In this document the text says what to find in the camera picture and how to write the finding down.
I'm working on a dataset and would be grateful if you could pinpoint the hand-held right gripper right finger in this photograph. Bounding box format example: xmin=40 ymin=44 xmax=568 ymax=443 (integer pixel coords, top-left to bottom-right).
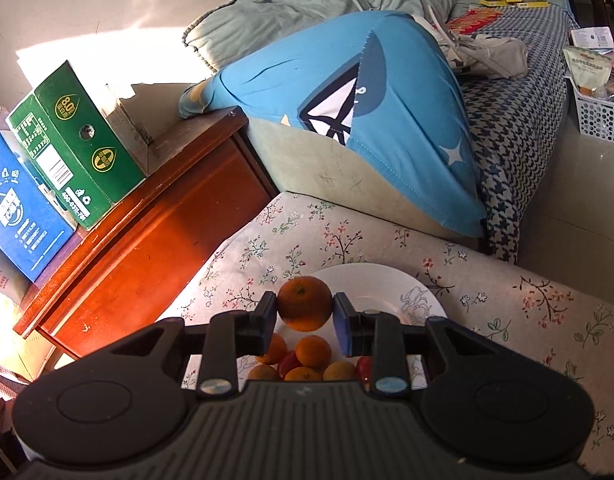
xmin=332 ymin=292 xmax=515 ymax=402

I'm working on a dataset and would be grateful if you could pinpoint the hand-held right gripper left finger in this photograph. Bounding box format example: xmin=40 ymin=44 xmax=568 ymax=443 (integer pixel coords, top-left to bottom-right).
xmin=104 ymin=292 xmax=279 ymax=402

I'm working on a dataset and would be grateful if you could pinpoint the white plate with grey flower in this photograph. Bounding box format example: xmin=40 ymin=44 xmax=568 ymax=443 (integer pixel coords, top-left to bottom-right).
xmin=237 ymin=262 xmax=449 ymax=392

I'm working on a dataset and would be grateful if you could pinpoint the wooden bed headboard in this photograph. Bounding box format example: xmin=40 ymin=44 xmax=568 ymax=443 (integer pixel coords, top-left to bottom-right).
xmin=13 ymin=105 xmax=280 ymax=361

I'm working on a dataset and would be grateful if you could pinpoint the blue printed cushion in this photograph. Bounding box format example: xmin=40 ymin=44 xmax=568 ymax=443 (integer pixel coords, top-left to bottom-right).
xmin=178 ymin=10 xmax=488 ymax=238

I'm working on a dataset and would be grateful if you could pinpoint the open brown cardboard box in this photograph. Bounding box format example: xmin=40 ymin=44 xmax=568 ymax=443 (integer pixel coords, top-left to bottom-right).
xmin=104 ymin=82 xmax=155 ymax=161

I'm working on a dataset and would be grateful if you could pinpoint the green printed carton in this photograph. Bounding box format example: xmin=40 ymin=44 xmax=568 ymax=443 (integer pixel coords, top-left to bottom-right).
xmin=8 ymin=61 xmax=146 ymax=231

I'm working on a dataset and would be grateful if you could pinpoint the blue houndstooth sofa cover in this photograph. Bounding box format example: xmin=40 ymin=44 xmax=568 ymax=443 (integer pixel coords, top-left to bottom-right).
xmin=444 ymin=2 xmax=580 ymax=263

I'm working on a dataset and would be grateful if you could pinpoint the blue printed carton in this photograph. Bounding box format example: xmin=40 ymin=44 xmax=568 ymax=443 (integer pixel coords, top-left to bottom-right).
xmin=0 ymin=120 xmax=78 ymax=283

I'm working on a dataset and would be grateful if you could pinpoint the beige cloth bag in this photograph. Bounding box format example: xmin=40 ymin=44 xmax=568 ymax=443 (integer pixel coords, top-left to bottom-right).
xmin=427 ymin=7 xmax=530 ymax=81

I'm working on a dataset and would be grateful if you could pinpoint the red printed packet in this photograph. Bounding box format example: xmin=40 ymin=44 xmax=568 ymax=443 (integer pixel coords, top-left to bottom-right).
xmin=444 ymin=7 xmax=505 ymax=36

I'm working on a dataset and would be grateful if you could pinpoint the white plastic basket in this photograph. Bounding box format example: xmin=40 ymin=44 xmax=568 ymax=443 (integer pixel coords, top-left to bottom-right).
xmin=567 ymin=76 xmax=614 ymax=147

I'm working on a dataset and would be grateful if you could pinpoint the beige snack packet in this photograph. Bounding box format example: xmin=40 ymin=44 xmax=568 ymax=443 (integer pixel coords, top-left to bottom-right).
xmin=562 ymin=46 xmax=613 ymax=97

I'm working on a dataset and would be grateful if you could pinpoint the white labelled packet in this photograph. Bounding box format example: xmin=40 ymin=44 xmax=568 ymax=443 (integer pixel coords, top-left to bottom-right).
xmin=570 ymin=26 xmax=614 ymax=50

